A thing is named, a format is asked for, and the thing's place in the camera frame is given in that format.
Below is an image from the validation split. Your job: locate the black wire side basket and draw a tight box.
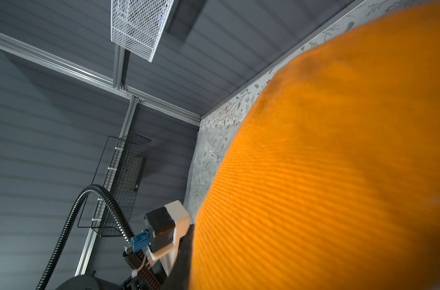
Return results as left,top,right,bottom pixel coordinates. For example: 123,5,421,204
77,133,152,238

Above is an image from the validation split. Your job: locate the black corrugated cable conduit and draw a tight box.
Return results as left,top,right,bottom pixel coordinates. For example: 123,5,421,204
34,184,163,290

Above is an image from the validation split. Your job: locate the orange garment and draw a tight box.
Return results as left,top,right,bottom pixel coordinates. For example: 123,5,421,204
189,1,440,290

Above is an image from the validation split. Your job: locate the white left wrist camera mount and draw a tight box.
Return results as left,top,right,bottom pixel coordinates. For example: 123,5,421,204
124,200,192,278

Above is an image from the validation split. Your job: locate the white wire wall basket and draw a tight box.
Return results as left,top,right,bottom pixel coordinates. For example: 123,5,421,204
111,0,174,62

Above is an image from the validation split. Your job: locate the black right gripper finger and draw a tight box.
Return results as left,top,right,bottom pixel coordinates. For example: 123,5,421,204
162,224,195,290

